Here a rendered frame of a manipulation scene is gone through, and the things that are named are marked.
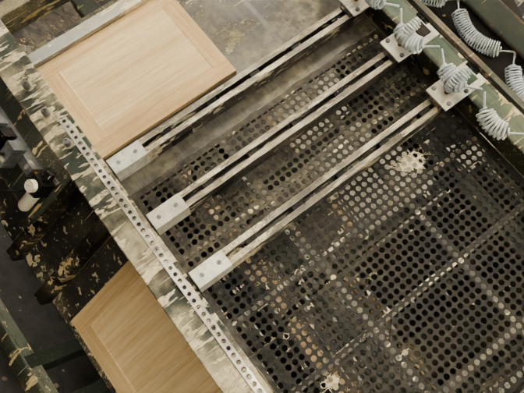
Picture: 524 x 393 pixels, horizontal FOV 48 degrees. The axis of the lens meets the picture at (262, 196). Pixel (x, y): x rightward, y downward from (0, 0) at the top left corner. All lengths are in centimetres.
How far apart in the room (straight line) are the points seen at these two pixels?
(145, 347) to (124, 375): 15
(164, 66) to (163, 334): 96
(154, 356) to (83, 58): 110
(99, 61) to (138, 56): 14
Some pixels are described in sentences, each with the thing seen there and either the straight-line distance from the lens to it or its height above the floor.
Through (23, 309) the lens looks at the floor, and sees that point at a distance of 272.
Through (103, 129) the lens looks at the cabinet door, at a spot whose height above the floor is 94.
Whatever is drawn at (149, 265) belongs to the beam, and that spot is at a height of 84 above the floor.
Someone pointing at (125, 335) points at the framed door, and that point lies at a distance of 227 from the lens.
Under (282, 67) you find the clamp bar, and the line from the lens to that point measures 212.
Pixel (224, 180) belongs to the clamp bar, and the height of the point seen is 115.
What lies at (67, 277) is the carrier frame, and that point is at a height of 38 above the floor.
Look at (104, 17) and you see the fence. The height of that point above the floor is 116.
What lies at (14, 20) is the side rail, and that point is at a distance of 245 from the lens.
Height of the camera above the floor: 185
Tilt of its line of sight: 20 degrees down
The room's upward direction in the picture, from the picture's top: 45 degrees clockwise
